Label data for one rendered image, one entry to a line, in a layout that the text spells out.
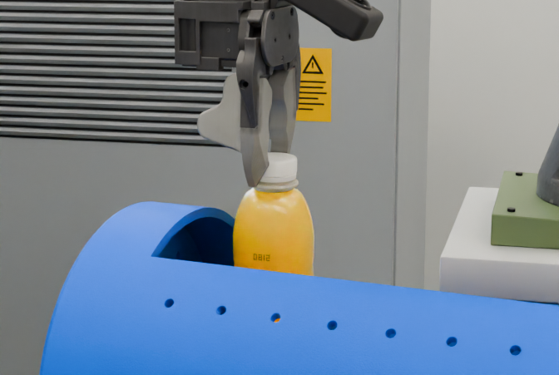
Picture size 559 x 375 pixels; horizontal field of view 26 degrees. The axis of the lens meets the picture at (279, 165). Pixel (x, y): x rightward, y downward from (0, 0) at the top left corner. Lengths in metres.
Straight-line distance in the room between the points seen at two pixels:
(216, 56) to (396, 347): 0.30
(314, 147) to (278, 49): 1.44
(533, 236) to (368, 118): 1.20
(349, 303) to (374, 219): 1.57
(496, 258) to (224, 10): 0.38
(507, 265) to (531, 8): 2.46
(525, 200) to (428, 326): 0.46
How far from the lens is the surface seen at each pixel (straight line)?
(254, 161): 0.98
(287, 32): 1.00
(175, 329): 0.89
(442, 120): 3.65
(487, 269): 1.18
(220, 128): 0.99
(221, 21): 0.97
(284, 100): 1.01
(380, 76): 2.37
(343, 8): 0.94
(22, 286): 2.70
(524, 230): 1.22
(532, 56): 3.61
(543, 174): 1.29
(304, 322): 0.85
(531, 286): 1.18
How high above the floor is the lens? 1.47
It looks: 12 degrees down
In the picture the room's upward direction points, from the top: straight up
